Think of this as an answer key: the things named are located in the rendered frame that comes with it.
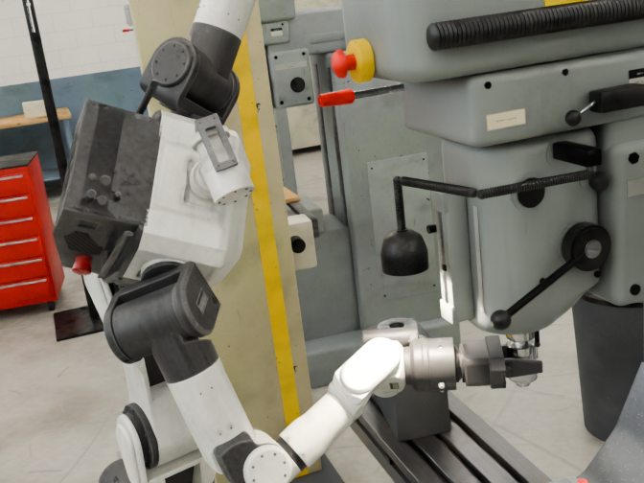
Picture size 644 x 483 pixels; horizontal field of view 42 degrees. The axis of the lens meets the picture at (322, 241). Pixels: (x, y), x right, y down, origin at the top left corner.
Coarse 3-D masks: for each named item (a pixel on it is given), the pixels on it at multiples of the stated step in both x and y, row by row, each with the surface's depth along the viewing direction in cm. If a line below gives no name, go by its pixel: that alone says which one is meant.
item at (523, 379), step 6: (510, 354) 138; (516, 354) 137; (522, 354) 137; (528, 354) 137; (534, 354) 138; (510, 378) 140; (516, 378) 139; (522, 378) 138; (528, 378) 138; (534, 378) 139
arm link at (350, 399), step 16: (368, 352) 138; (384, 352) 138; (352, 368) 137; (368, 368) 137; (384, 368) 136; (336, 384) 138; (352, 384) 136; (368, 384) 135; (336, 400) 138; (352, 400) 136; (368, 400) 138; (352, 416) 138
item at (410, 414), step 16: (384, 320) 195; (400, 320) 194; (416, 320) 196; (384, 400) 188; (400, 400) 178; (416, 400) 179; (432, 400) 180; (384, 416) 192; (400, 416) 180; (416, 416) 180; (432, 416) 181; (448, 416) 182; (400, 432) 181; (416, 432) 181; (432, 432) 182
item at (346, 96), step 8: (376, 88) 130; (384, 88) 130; (392, 88) 131; (400, 88) 131; (320, 96) 128; (328, 96) 127; (336, 96) 128; (344, 96) 128; (352, 96) 128; (360, 96) 129; (368, 96) 130; (320, 104) 128; (328, 104) 128; (336, 104) 128
